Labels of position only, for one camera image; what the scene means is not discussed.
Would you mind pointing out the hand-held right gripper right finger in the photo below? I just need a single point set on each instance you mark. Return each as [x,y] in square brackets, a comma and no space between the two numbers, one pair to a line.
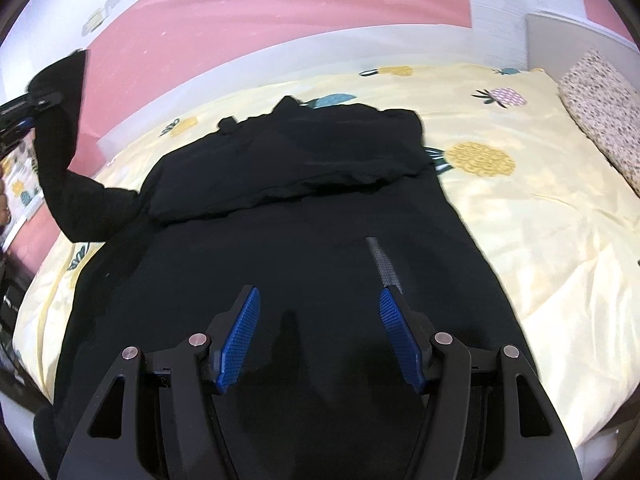
[397,332]

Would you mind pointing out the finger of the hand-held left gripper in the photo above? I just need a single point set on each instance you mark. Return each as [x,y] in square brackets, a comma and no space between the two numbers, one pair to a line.
[22,110]

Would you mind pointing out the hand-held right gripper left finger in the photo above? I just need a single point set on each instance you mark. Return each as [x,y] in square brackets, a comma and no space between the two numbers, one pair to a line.
[244,330]

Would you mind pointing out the black jacket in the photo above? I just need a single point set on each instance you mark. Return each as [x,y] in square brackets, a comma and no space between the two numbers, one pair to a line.
[300,210]

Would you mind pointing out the person's left hand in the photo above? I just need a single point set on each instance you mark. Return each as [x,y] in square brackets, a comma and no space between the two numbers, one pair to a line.
[3,207]

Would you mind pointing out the pineapple print fabric bin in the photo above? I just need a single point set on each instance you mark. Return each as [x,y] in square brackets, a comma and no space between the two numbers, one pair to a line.
[25,187]

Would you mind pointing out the yellow pineapple print bedsheet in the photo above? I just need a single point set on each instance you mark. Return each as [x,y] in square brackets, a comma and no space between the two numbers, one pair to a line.
[540,240]

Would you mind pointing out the floral pillow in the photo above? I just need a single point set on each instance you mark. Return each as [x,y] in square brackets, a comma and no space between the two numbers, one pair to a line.
[605,115]

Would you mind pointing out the grey headboard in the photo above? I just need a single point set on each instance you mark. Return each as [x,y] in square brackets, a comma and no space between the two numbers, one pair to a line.
[555,42]

